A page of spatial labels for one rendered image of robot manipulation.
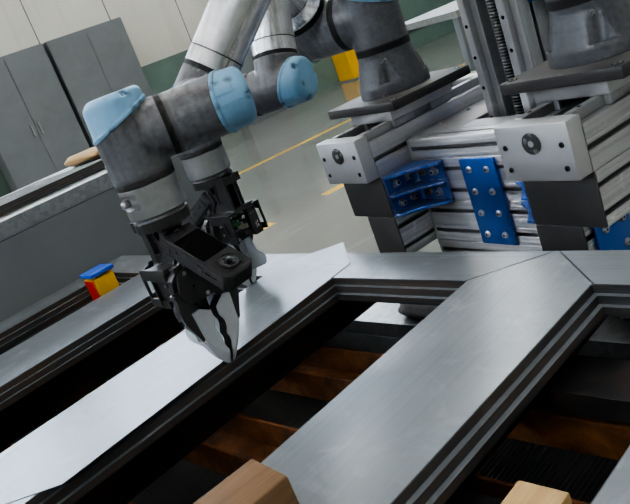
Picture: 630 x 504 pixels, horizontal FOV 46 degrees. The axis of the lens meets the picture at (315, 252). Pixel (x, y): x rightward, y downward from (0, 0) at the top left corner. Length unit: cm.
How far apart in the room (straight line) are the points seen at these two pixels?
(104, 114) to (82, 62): 895
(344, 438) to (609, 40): 72
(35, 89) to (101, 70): 85
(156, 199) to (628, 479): 58
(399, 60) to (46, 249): 96
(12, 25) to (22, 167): 187
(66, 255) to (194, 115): 110
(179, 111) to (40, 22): 957
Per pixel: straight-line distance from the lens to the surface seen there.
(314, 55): 164
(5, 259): 189
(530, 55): 144
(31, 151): 957
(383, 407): 81
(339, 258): 128
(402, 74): 155
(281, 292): 123
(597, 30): 122
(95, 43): 993
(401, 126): 154
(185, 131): 89
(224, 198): 124
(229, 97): 90
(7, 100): 956
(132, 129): 89
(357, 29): 156
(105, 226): 199
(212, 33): 103
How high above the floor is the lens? 125
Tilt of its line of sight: 17 degrees down
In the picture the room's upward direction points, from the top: 21 degrees counter-clockwise
